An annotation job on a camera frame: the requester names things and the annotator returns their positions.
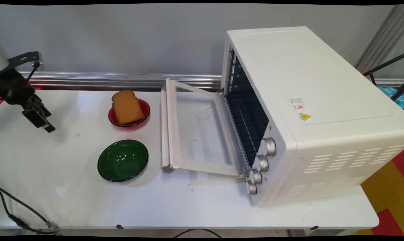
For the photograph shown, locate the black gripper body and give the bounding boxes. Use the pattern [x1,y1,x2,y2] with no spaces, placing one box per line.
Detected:
[0,68,35,106]

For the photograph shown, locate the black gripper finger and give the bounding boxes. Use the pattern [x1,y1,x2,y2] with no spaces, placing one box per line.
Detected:
[22,104,52,130]
[30,94,56,133]

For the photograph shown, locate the white glass oven door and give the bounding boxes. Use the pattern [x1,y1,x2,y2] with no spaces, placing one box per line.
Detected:
[160,78,250,178]

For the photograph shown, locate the brown toast slice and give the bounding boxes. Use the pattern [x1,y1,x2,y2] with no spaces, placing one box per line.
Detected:
[111,90,145,125]

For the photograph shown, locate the green bowl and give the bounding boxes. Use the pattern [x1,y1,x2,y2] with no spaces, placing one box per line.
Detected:
[97,139,149,183]

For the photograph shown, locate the red bowl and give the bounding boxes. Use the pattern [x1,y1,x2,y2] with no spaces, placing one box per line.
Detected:
[108,99,151,128]

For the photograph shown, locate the large silver oven knob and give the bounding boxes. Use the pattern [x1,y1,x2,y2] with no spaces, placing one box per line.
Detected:
[254,155,269,172]
[260,137,277,157]

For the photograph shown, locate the white label sticker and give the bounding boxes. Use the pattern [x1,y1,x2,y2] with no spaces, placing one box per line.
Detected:
[289,97,306,110]

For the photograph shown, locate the white toaster oven body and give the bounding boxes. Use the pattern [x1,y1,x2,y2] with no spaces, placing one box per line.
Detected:
[220,26,404,207]

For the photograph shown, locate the black metal stand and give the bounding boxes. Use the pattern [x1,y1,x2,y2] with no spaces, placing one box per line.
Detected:
[362,53,404,101]

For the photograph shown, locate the blue patterned object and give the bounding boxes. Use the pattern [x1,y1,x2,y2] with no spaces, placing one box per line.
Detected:
[377,86,404,110]

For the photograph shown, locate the aluminium rail behind table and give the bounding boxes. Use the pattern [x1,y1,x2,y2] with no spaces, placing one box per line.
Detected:
[19,71,223,90]

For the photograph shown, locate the black cable with connector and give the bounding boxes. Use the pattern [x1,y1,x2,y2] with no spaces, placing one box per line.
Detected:
[0,186,62,235]

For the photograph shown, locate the black cable under table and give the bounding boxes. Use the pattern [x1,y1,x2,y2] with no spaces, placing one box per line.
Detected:
[173,229,223,238]

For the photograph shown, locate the wire oven rack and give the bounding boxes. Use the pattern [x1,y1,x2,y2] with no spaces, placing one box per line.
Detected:
[227,90,270,167]

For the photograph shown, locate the aluminium frame post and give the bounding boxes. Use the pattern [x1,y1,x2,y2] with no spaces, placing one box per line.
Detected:
[355,5,404,73]

